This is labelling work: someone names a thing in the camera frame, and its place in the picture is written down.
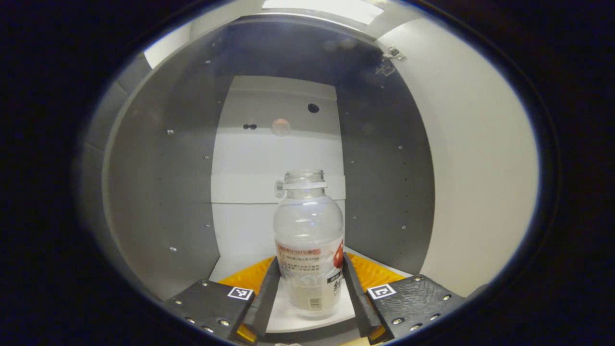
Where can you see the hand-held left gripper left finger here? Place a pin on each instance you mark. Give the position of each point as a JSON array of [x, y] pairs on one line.
[[269, 298]]

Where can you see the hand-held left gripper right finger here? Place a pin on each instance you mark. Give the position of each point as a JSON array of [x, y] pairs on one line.
[[354, 298]]

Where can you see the clear plastic bottle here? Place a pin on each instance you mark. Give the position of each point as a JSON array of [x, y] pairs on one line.
[[308, 230]]

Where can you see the grey cabinet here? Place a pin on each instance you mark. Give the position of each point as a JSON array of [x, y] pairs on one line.
[[168, 192]]

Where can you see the metal door hinge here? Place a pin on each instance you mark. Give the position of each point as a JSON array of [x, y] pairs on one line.
[[395, 53]]

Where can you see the ceiling light panel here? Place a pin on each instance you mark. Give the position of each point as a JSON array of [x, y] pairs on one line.
[[322, 9]]

